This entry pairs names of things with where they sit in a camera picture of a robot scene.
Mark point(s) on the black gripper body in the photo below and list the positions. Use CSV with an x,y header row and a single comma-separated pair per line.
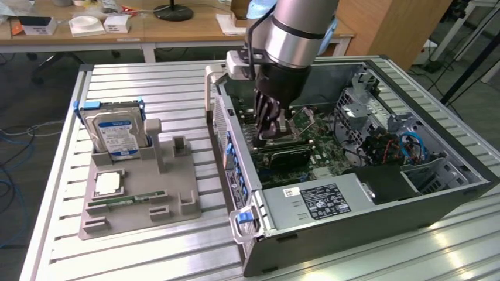
x,y
283,82

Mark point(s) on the black graphics card metal bracket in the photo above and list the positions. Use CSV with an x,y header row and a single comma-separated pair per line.
x,y
288,160

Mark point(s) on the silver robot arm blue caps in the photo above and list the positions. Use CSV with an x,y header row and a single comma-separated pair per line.
x,y
300,35

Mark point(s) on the CPU socket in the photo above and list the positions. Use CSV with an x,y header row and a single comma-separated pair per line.
x,y
291,137

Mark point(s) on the metal socket cover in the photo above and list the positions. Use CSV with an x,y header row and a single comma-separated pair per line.
x,y
304,120

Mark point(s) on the installed RAM stick white label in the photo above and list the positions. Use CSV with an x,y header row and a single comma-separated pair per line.
x,y
296,147

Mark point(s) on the silver chipset heatsink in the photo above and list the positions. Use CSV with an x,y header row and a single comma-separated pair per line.
x,y
321,172

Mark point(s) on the perforated metal drive cage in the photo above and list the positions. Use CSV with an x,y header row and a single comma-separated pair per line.
x,y
359,114

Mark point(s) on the white paper booklet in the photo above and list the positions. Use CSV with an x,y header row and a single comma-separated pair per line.
x,y
231,27

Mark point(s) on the small cardboard box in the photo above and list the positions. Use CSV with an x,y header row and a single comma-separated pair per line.
x,y
239,8

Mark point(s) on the wooden desk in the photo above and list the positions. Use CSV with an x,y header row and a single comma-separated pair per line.
x,y
187,32

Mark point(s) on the grey power supply unit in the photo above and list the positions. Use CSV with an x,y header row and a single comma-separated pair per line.
x,y
281,210

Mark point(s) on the wooden cabinet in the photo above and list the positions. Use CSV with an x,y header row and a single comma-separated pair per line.
x,y
391,29

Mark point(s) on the black round lamp base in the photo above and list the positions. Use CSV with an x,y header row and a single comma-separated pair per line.
x,y
173,14

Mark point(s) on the hard disk in blue caddy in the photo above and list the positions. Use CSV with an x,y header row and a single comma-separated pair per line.
x,y
115,134

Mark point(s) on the metal disk bay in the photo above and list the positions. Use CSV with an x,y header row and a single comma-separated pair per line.
x,y
425,175

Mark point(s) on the open black PC case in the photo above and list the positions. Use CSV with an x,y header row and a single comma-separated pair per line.
x,y
351,234

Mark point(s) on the green RAM stick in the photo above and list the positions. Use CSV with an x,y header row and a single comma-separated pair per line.
x,y
124,199

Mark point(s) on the silver CPU chip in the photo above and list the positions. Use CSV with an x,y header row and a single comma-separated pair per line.
x,y
108,184

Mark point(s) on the grey parts rack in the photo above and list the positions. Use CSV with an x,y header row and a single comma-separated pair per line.
x,y
132,210

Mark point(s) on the plain white box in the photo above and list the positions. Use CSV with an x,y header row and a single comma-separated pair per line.
x,y
117,24

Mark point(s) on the white square round holder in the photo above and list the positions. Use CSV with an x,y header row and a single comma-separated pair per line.
x,y
87,27

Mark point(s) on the black office chair base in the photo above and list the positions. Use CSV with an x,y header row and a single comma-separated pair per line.
x,y
48,60

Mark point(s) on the white box black lid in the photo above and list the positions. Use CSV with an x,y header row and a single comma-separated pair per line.
x,y
36,27

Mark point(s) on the clear plastic bag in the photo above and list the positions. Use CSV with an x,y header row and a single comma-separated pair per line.
x,y
15,8

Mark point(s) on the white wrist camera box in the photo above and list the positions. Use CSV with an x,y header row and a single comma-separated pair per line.
x,y
236,65

